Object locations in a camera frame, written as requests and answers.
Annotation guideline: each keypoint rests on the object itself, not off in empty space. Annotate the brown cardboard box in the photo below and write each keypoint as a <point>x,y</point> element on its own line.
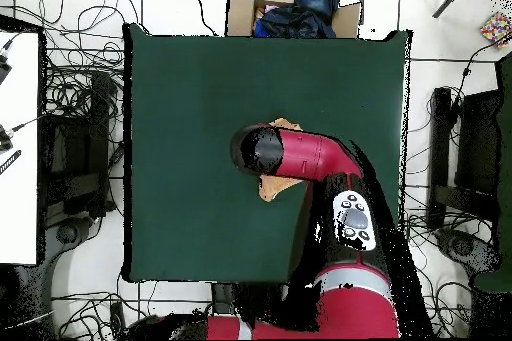
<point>240,17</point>

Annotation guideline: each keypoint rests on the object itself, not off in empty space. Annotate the tan terry towel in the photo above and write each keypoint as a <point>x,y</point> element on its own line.
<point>272,189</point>

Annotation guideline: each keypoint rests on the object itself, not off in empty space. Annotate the dark blue clothing pile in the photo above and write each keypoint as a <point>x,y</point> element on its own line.
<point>304,13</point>

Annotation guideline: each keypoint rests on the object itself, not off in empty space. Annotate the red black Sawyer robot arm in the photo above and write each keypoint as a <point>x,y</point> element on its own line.
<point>304,157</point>

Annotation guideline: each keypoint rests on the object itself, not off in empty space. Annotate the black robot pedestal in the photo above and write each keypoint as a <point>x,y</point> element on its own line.
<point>223,297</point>

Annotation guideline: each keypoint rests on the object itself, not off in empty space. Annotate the dark green table cloth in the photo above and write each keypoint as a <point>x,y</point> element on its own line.
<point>200,97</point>

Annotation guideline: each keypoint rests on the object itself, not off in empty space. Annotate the colourful dotted cloth item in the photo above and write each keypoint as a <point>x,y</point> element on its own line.
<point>496,29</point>

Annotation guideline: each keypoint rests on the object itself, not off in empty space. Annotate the black floor stand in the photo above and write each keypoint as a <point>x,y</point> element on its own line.
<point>76,181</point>
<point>476,145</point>

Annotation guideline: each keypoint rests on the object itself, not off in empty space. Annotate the dark round stand base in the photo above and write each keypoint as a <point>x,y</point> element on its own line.
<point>464,247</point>

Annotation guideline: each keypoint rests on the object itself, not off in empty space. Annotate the green cloth on side table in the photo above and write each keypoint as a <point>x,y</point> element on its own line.
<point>504,157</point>

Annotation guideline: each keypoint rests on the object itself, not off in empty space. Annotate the black power strip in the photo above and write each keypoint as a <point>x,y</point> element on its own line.
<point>117,319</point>

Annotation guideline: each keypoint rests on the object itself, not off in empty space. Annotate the white side desk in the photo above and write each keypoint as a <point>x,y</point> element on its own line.
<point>20,197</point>

